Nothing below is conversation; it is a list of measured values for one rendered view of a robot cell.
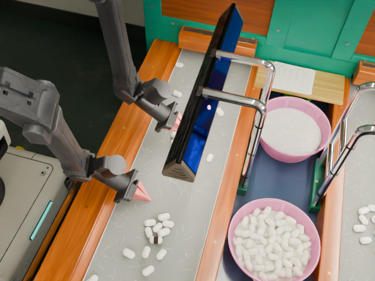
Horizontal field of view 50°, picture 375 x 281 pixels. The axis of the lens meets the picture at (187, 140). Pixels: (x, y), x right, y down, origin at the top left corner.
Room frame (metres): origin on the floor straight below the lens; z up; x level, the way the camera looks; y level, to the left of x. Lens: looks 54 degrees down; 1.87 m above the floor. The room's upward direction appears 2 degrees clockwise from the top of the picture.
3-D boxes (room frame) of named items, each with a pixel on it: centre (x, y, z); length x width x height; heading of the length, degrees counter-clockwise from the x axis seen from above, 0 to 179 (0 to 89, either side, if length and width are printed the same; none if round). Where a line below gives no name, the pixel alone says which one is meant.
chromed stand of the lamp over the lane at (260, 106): (0.76, -0.13, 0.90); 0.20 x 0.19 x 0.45; 166
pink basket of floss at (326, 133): (0.88, -0.37, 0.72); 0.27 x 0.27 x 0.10
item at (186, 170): (0.79, -0.05, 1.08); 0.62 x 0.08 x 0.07; 166
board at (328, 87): (1.10, -0.42, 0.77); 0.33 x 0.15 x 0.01; 76
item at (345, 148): (0.67, -0.52, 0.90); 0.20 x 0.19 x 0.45; 166
